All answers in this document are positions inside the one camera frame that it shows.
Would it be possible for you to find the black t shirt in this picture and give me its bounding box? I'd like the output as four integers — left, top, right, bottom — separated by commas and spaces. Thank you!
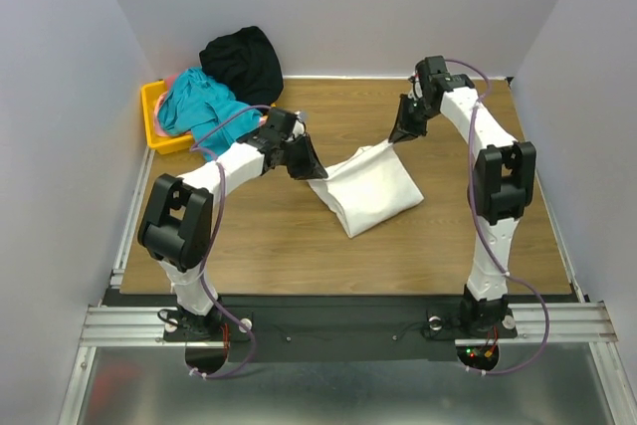
199, 26, 284, 106

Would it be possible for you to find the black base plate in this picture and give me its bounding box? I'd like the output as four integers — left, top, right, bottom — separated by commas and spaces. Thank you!
99, 294, 519, 364

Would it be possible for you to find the aluminium frame rail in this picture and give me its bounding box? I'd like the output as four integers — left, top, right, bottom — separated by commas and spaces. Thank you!
60, 296, 635, 424

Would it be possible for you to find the yellow plastic bin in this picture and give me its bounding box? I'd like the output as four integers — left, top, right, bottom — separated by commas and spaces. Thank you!
140, 69, 269, 157

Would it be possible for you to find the pink t shirt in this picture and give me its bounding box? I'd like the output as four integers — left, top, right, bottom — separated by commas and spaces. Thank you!
153, 75, 178, 137

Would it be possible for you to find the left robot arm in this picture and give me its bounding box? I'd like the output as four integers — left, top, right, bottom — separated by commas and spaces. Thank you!
137, 106, 327, 339

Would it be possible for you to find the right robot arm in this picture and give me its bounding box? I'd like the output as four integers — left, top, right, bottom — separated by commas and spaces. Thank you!
388, 56, 536, 335

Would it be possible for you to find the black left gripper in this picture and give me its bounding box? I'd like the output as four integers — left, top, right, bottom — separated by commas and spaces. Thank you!
280, 133, 327, 181

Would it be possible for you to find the white t shirt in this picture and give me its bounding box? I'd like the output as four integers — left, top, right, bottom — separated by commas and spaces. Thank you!
309, 140, 424, 238

